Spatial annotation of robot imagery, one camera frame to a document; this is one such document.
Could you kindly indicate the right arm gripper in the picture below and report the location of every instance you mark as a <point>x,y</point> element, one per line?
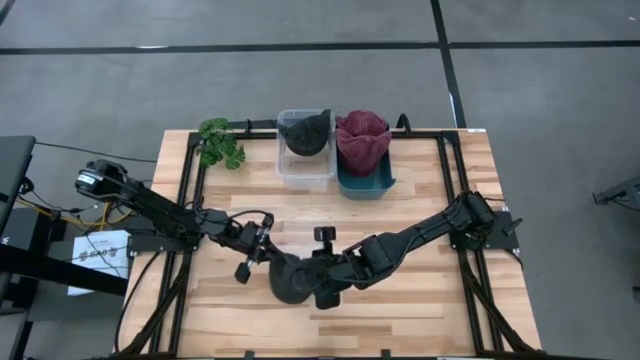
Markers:
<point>342,270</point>

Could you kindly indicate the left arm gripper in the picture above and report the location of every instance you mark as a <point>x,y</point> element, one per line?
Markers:
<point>247,235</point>

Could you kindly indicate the dark grey cloth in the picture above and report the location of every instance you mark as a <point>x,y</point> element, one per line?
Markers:
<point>290,280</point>

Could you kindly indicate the dark grey baseball cap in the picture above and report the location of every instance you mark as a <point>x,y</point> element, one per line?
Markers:
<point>305,135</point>

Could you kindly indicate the maroon baseball cap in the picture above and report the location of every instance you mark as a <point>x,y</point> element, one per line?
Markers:
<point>362,142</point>

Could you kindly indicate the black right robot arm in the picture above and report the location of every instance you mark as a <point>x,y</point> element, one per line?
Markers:
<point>425,230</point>

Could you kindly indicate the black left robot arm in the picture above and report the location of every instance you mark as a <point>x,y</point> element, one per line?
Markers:
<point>150,205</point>

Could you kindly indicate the clear plastic bin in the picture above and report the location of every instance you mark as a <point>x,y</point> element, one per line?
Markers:
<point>305,172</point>

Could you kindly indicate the teal plastic bin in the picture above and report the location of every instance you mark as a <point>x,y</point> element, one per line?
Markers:
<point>367,187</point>

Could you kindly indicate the green potted plant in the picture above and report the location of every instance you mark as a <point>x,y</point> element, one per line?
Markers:
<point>220,147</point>

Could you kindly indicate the white printed paper sheet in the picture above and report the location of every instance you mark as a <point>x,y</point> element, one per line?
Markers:
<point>100,245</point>

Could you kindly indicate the black side desk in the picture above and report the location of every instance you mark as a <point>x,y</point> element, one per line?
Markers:
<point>60,270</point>

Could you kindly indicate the dark grey laptop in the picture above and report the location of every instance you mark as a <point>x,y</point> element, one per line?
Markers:
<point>12,170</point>

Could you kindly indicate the grey stand foot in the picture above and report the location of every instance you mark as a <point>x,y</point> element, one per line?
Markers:
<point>625,192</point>

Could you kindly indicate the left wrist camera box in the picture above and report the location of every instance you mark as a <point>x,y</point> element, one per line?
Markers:
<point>243,273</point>

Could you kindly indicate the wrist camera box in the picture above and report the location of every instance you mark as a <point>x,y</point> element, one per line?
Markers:
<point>243,273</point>
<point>325,234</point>

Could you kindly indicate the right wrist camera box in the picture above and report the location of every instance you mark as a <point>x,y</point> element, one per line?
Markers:
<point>325,234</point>

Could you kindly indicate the black edge bracket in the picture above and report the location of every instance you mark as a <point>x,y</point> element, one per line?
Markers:
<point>385,354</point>
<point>248,355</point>

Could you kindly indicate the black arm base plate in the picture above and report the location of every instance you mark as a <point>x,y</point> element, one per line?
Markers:
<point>505,231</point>
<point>150,245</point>

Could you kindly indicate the black metal rig frame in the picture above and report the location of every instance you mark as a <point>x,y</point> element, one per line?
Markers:
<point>425,134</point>

